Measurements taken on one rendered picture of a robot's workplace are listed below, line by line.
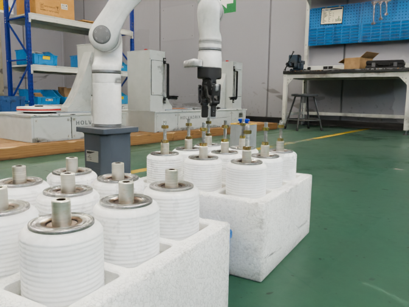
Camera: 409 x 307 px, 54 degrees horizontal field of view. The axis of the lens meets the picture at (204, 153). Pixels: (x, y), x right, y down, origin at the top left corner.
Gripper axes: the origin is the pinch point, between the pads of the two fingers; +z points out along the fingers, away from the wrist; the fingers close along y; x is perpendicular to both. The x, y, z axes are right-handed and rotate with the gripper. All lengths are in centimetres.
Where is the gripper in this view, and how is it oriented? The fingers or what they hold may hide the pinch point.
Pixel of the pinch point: (208, 114)
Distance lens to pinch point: 126.4
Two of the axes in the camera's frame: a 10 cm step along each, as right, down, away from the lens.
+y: -3.5, -1.4, 9.3
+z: -0.2, 9.9, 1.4
